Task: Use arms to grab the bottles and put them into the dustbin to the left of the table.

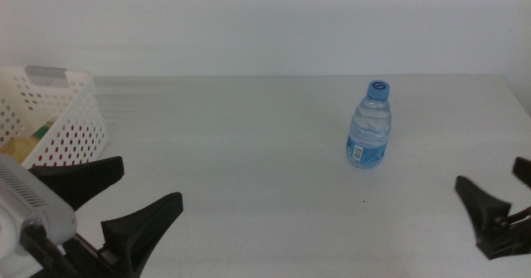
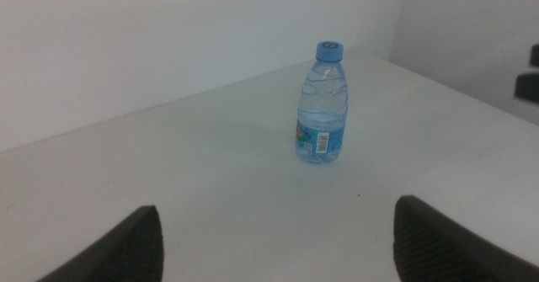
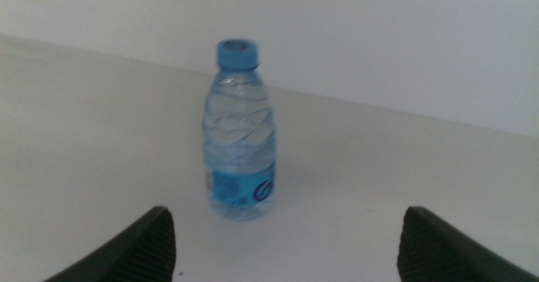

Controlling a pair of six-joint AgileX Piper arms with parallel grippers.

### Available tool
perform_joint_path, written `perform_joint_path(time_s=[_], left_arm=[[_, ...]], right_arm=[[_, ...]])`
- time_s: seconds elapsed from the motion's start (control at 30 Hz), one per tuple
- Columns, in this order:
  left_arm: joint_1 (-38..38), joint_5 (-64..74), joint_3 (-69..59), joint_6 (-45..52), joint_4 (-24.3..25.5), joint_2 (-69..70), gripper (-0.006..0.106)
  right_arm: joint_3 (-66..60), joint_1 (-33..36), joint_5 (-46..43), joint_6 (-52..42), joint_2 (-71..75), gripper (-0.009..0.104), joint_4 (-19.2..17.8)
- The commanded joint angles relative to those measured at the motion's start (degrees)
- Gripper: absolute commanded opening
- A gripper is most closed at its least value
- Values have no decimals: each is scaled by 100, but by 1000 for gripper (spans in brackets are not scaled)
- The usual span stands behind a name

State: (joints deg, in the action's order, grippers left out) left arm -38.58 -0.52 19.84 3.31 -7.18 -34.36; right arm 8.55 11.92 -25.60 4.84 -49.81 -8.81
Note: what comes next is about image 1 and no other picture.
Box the clear water bottle blue cap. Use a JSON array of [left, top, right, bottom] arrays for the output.
[[345, 80, 392, 170]]

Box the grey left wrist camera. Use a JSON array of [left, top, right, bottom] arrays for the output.
[[0, 153, 79, 250]]

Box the yellow tea bottle green label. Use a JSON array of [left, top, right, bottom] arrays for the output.
[[0, 119, 58, 166]]

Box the white perforated plastic basket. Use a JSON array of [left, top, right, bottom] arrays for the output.
[[0, 65, 110, 170]]

